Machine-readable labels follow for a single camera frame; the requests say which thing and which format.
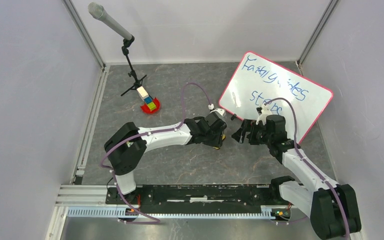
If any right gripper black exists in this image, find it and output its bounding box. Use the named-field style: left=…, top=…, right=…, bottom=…
left=231, top=118, right=273, bottom=146

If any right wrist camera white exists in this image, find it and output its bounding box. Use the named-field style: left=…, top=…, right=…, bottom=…
left=256, top=103, right=272, bottom=125

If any black microphone stand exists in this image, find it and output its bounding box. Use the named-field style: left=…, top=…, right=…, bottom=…
left=120, top=35, right=147, bottom=97

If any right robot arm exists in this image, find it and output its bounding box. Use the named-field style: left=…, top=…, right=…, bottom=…
left=232, top=114, right=362, bottom=240

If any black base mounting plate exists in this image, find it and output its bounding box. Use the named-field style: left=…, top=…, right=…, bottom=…
left=105, top=184, right=289, bottom=214

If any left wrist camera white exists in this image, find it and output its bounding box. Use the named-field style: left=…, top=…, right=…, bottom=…
left=208, top=104, right=226, bottom=118

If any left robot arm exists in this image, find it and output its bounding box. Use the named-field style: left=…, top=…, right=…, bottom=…
left=104, top=108, right=227, bottom=204

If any red plate with blocks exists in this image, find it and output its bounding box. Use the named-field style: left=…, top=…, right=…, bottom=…
left=136, top=86, right=161, bottom=115

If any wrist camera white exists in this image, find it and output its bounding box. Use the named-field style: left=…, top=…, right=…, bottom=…
left=256, top=103, right=272, bottom=125
left=208, top=104, right=226, bottom=118

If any white slotted cable duct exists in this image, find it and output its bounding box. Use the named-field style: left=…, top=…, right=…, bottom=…
left=66, top=206, right=286, bottom=220

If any grey microphone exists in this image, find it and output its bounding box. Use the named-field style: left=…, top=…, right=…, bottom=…
left=87, top=2, right=134, bottom=41

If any yellow whiteboard eraser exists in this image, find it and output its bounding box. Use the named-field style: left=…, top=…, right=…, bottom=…
left=214, top=134, right=226, bottom=150

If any pink framed whiteboard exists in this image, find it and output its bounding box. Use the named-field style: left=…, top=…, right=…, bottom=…
left=218, top=51, right=334, bottom=144

